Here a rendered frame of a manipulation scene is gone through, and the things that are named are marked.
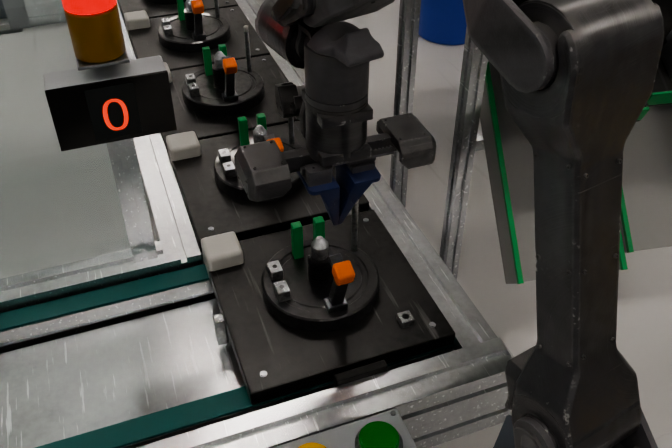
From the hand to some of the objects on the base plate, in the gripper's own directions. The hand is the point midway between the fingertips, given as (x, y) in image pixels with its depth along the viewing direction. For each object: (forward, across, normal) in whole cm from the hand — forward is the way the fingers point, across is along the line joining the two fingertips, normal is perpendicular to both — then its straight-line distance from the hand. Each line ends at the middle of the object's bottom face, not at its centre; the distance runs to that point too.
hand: (336, 195), depth 72 cm
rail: (+29, -27, -10) cm, 41 cm away
